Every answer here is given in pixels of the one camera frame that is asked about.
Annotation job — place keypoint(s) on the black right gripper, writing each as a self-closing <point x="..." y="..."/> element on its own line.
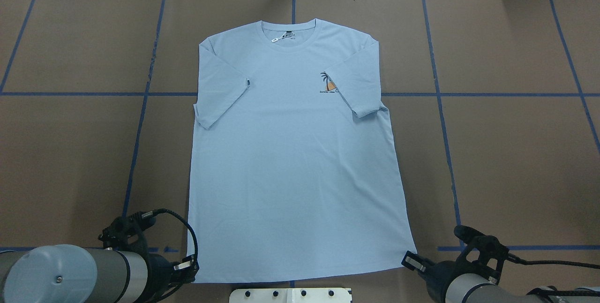
<point x="439" y="275"/>

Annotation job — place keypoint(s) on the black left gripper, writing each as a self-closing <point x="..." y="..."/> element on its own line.
<point x="161" y="267"/>

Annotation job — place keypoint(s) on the light blue t-shirt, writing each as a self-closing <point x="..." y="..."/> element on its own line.
<point x="294" y="172"/>

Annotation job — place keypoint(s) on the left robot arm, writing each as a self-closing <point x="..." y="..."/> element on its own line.
<point x="66" y="273"/>

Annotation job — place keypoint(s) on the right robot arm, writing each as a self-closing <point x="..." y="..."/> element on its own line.
<point x="461" y="281"/>

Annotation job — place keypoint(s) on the white hang tag fastener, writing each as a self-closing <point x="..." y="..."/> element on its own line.
<point x="287" y="35"/>

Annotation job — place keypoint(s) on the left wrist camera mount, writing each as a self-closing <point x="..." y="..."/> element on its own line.
<point x="127" y="233"/>

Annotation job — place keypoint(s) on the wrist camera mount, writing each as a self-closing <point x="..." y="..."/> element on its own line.
<point x="483" y="255"/>
<point x="127" y="233"/>

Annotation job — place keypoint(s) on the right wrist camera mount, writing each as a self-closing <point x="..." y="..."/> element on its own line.
<point x="483" y="255"/>

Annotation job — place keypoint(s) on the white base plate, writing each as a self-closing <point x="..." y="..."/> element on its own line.
<point x="291" y="295"/>

